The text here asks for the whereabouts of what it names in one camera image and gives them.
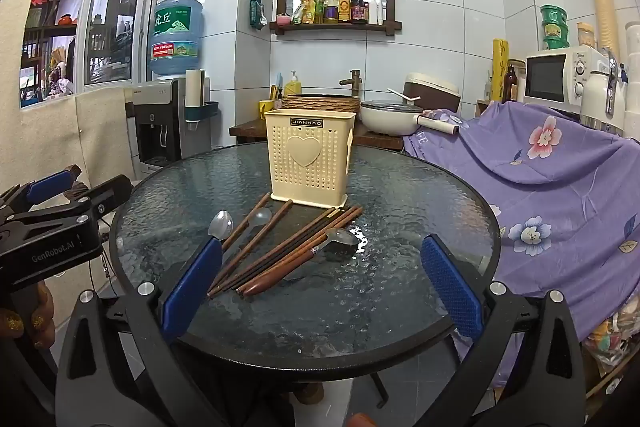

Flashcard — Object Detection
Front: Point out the sliding window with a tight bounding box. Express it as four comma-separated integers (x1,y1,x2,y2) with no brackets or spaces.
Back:
20,0,165,108

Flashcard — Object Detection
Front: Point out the clear plastic spoon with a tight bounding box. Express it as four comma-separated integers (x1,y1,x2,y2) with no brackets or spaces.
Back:
225,207,273,253

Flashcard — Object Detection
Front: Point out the bronze faucet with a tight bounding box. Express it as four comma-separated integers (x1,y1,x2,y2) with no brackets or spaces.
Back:
339,69,362,96

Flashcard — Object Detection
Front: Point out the white microwave oven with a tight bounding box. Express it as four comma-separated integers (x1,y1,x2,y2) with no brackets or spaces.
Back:
523,46,608,112

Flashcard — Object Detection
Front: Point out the purple floral cloth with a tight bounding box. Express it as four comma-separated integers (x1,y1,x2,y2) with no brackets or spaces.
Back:
402,102,640,343

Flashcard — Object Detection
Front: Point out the white kettle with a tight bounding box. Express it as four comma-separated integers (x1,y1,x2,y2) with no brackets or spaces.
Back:
580,49,628,138

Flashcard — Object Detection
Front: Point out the patterned plastic bag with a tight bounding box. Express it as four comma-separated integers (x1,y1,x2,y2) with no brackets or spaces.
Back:
582,302,640,388

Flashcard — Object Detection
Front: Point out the brown wooden chopstick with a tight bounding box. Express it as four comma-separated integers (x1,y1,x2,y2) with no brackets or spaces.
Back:
221,193,272,253
207,199,294,293
234,206,358,294
237,205,365,295

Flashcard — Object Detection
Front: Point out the yellow roll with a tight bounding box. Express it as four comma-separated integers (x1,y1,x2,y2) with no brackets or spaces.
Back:
492,38,510,104

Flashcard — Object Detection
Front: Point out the person's left hand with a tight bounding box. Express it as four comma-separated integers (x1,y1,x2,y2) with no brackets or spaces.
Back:
0,282,57,350

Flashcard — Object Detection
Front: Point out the brown white rice cooker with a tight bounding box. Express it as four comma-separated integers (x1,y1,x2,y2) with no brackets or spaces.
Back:
404,73,461,112

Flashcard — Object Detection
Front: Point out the electric cable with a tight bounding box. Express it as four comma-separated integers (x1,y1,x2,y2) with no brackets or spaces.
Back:
90,217,118,298

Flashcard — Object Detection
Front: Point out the woven basket basin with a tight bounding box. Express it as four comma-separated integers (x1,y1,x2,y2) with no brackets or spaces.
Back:
282,93,362,114

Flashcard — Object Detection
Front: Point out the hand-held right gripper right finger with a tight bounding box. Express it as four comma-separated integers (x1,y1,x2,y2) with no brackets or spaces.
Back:
420,234,586,427

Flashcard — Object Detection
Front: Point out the wooden handled metal spoon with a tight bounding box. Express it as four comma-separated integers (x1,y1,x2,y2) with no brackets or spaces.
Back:
242,227,358,298

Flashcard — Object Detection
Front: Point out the beige fabric sheet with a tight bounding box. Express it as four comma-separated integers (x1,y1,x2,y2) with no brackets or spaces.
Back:
0,0,138,258

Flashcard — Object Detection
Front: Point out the glass jar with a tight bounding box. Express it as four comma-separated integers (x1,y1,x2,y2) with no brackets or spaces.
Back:
576,23,598,48

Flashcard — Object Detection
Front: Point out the blue water jug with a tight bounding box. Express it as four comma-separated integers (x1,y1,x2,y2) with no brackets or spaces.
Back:
147,0,206,80

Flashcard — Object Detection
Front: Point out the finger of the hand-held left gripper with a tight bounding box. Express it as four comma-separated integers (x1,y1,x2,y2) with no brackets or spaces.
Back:
10,175,134,233
0,169,77,222

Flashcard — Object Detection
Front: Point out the brown glass bottle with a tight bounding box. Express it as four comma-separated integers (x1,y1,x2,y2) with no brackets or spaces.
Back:
502,64,518,104

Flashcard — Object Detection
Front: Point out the round glass table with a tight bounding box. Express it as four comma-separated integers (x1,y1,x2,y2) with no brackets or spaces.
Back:
109,143,502,369

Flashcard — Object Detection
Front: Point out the wooden counter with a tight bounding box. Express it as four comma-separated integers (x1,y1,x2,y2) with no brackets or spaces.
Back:
230,112,406,152

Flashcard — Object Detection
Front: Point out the cream perforated utensil holder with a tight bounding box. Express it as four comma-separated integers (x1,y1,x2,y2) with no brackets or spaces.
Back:
263,108,357,208

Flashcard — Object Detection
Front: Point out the teal wall holder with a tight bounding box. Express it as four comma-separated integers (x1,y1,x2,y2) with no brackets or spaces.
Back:
181,101,220,124

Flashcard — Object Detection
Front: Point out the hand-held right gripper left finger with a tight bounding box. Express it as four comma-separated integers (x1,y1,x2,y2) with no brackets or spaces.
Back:
55,236,223,427

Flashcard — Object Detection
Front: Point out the white pot with lid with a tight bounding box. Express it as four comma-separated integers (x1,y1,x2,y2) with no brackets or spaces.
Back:
360,100,460,136

